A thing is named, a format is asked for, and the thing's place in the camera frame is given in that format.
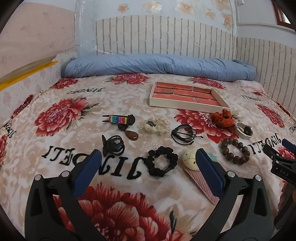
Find black cord bracelet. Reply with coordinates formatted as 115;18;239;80
171;124;204;146

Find brick pattern headboard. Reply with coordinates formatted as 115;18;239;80
95;15;295;114

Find white strap watch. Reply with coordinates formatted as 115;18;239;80
235;121;253;140

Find brown wooden bead bracelet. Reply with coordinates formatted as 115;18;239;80
220;138;251;165

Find rainbow hair clip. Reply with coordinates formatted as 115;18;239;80
102;114;135;126

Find ice cream plush clip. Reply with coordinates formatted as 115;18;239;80
181;149;219;205

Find blue rolled quilt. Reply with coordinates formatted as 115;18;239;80
61;54;256;81

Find floral bed blanket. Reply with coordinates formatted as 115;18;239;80
0;51;296;241

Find brown teardrop pendant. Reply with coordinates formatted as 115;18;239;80
118;123;138;141

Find black claw hair clip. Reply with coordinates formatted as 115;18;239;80
102;135;125;157

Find black scrunchie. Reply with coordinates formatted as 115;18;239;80
143;146;179;178

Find cream scrunchie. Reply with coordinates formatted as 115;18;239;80
137;115;171;136

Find clear plastic wrapped post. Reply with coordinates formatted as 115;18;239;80
74;0;97;58

